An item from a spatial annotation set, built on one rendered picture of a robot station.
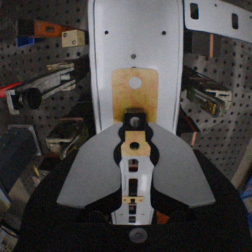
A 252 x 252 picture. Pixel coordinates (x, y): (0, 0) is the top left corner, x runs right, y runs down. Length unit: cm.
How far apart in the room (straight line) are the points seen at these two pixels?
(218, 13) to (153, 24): 17
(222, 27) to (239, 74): 46
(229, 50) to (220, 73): 12
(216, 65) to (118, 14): 52
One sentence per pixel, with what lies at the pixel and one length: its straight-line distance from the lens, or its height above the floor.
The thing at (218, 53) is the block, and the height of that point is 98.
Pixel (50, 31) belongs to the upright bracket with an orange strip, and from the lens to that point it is 34.
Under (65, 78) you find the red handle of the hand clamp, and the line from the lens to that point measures 34.
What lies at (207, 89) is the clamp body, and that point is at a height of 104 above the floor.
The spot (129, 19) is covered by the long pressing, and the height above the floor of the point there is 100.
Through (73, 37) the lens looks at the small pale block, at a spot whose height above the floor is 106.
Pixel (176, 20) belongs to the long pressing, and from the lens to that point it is 40.
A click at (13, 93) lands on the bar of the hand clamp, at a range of 23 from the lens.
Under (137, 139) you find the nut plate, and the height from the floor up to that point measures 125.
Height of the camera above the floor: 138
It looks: 62 degrees down
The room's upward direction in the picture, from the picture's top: 175 degrees counter-clockwise
